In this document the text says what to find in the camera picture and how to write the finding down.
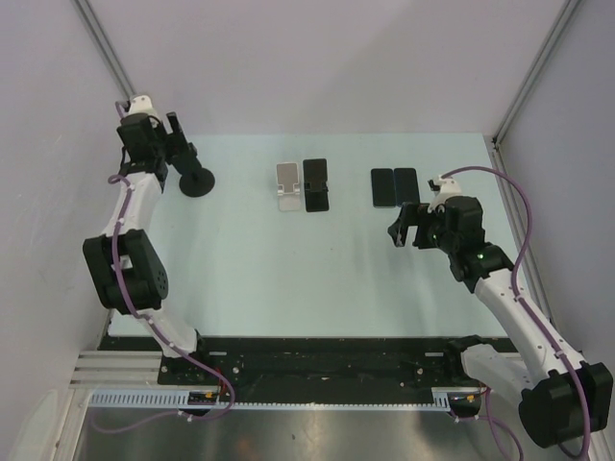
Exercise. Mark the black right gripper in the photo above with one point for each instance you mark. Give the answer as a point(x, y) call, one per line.
point(412, 214)

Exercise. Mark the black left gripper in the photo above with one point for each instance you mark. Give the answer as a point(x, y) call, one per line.
point(159, 130)

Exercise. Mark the blue smartphone dark screen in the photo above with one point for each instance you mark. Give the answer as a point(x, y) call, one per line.
point(406, 186)

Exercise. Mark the teal smartphone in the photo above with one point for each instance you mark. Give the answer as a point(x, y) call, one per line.
point(383, 187)

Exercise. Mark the white folding phone stand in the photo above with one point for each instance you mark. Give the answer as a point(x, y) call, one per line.
point(289, 186)

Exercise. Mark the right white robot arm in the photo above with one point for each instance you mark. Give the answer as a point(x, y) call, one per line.
point(558, 394)

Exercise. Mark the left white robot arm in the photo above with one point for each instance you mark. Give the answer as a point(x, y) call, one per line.
point(126, 270)

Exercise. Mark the black round-base phone stand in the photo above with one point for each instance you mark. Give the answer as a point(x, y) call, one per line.
point(195, 180)

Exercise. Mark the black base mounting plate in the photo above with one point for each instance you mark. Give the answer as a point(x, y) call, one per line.
point(331, 371)

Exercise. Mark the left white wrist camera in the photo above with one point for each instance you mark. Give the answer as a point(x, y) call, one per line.
point(141, 103)

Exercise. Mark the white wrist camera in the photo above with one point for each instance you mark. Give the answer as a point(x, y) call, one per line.
point(141, 103)
point(443, 189)

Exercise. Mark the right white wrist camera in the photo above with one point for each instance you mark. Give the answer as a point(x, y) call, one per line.
point(443, 189)

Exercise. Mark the left aluminium corner post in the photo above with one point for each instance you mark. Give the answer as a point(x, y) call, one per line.
point(102, 42)

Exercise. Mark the aluminium corner post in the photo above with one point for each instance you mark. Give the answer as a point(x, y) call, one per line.
point(561, 25)
point(102, 42)

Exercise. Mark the right aluminium corner post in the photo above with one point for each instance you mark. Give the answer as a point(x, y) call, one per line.
point(561, 25)

